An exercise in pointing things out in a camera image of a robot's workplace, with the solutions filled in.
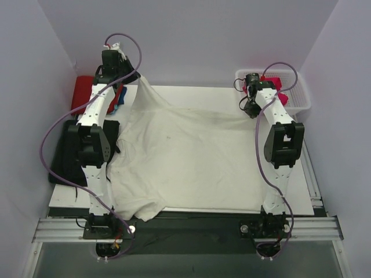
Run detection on aluminium mounting rail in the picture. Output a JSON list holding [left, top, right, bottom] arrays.
[[32, 217, 343, 243]]

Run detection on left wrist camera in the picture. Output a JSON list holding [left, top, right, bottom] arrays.
[[103, 42, 127, 60]]

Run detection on black t shirt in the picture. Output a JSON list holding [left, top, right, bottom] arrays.
[[51, 119, 120, 187]]

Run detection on purple cable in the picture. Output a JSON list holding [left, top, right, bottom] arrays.
[[39, 33, 143, 260], [254, 61, 299, 260]]

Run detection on folded red t shirt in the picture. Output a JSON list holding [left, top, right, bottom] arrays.
[[71, 76, 94, 110]]

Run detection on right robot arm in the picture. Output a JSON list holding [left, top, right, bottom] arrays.
[[240, 73, 305, 236]]

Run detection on folded blue t shirt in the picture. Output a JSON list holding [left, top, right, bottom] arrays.
[[113, 86, 128, 113]]

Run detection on cream white t shirt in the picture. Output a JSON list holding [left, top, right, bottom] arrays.
[[108, 78, 263, 221]]

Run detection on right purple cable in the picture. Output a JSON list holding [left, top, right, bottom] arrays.
[[254, 61, 299, 260]]

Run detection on white plastic basket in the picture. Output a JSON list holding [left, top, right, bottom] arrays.
[[235, 68, 311, 115]]

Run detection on pink crumpled t shirt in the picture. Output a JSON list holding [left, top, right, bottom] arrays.
[[260, 76, 289, 106]]

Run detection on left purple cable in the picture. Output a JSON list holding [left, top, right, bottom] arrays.
[[39, 33, 143, 260]]

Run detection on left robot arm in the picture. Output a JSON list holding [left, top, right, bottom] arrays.
[[67, 45, 140, 239]]

